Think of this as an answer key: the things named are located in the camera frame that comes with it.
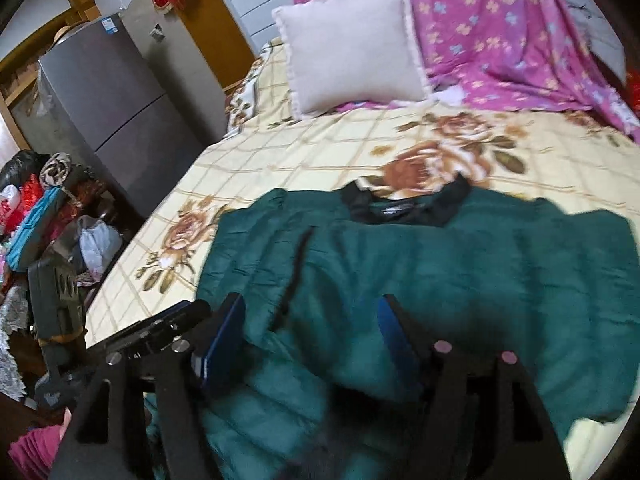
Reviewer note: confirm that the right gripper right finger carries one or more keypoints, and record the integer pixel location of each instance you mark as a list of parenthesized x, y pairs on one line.
[(475, 415)]

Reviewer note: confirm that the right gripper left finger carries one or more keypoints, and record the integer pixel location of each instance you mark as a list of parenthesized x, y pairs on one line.
[(183, 356)]

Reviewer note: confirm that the dark green quilted jacket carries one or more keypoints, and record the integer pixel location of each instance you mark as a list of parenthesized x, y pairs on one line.
[(483, 270)]

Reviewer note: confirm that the white plastic bag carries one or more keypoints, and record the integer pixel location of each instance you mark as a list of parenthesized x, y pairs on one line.
[(98, 243)]

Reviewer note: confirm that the blue folded cloth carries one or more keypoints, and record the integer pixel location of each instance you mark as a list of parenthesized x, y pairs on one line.
[(28, 239)]

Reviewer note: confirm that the grey refrigerator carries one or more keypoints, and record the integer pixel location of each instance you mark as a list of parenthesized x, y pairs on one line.
[(120, 115)]

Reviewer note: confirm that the floral bed pillow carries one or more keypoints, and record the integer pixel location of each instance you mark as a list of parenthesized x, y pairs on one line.
[(262, 100)]

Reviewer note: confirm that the cream floral plaid bedsheet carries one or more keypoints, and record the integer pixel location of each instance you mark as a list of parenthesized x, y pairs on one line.
[(566, 158)]

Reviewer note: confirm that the white square pillow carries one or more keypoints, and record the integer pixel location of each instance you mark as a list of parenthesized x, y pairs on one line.
[(343, 51)]

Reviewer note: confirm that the purple floral blanket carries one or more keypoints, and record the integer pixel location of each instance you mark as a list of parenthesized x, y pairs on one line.
[(516, 55)]

